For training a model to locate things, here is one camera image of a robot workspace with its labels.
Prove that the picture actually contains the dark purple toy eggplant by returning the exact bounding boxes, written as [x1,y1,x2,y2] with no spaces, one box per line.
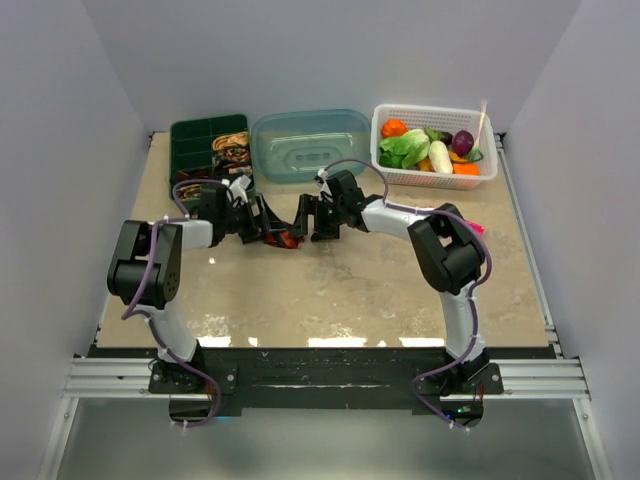
[436,131,453,146]

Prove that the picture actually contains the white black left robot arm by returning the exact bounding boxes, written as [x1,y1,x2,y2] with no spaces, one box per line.
[107,176,296,395]

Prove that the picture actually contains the orange toy carrot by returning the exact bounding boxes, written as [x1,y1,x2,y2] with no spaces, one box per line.
[453,162,480,176]

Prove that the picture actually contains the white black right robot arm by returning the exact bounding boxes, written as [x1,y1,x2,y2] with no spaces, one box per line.
[293,169,492,393]

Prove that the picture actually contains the orange toy pumpkin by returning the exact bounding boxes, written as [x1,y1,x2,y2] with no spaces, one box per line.
[380,119,408,139]

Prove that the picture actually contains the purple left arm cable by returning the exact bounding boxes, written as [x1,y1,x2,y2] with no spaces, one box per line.
[120,178,236,426]

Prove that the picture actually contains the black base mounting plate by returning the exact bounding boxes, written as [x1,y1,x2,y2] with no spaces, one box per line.
[149,347,504,422]

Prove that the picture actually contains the rolled floral tie front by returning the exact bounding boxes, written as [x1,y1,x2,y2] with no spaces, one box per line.
[175,184,202,202]

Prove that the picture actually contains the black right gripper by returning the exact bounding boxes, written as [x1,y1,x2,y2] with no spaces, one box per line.
[289,194,346,242]

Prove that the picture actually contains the teal translucent plastic tub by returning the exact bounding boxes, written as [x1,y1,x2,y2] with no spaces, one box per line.
[250,109,371,184]

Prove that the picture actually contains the green toy lettuce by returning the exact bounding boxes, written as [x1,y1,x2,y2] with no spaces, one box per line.
[378,129,431,170]

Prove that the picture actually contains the pink rectangular box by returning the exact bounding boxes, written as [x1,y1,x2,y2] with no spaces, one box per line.
[467,221,485,237]

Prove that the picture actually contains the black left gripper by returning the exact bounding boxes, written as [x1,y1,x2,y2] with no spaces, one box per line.
[220,194,287,245]

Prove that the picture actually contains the white toy radish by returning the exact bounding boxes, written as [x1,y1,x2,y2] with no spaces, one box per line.
[428,140,453,174]

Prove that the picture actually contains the rolled dark patterned tie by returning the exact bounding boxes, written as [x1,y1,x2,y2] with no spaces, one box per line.
[212,150,252,173]

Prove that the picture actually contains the orange navy striped tie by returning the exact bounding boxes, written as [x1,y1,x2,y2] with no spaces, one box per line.
[264,228,306,249]

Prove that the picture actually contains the aluminium frame rail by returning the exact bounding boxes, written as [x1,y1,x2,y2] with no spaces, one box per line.
[39,348,613,479]

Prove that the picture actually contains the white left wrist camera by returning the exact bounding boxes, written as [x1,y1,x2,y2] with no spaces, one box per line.
[228,174,252,205]

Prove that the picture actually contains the rolled red brown tie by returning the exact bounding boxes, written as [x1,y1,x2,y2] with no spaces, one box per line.
[173,168,213,183]

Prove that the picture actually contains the green compartment organizer box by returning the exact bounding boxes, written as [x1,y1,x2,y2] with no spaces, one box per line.
[169,114,255,202]

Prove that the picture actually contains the yellow toy pepper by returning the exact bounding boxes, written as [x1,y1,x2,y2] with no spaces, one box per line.
[418,157,434,172]

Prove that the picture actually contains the purple toy onion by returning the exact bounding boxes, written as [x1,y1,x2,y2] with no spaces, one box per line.
[451,130,475,157]

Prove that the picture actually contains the rolled patterned tie top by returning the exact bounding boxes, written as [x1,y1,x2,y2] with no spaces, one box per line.
[212,131,249,151]

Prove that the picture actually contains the white perforated plastic basket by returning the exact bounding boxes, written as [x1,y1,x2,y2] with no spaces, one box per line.
[371,100,498,191]

